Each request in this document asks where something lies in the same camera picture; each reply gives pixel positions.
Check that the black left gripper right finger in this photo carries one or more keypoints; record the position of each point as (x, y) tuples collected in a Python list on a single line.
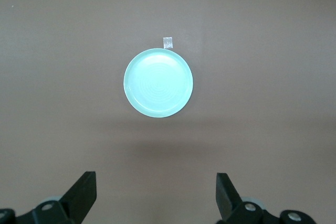
[(228, 197)]

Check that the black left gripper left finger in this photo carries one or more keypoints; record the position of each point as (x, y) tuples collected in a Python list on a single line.
[(78, 195)]

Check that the light green round plate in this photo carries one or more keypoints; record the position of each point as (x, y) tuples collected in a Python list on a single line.
[(158, 83)]

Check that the small clear tape piece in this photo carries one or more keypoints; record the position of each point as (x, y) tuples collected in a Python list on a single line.
[(167, 42)]

